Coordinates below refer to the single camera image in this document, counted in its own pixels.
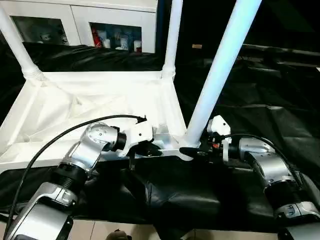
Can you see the black mat cover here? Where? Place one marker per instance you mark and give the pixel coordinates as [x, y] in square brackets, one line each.
[275, 100]

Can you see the red item behind glass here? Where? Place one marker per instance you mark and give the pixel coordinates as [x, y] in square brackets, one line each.
[96, 37]

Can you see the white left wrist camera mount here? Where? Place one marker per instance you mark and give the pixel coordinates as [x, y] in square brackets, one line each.
[140, 131]

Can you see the white plastic table top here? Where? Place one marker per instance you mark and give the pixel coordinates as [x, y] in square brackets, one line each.
[87, 95]

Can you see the white plastic table leg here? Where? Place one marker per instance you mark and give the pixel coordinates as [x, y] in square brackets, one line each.
[220, 62]
[17, 45]
[172, 37]

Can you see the grey rounded robot foot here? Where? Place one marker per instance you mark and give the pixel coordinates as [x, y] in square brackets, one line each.
[118, 235]

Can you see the long black rod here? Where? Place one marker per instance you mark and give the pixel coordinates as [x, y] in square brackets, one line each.
[280, 50]

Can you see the small brass fitting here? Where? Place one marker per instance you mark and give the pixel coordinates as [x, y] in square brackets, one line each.
[197, 46]

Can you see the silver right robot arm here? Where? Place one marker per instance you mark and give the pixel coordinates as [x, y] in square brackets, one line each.
[260, 155]

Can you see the white cabinet with glass doors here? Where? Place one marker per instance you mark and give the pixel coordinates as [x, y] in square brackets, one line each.
[75, 12]

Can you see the white flat board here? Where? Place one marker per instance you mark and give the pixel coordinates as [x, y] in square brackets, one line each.
[318, 69]

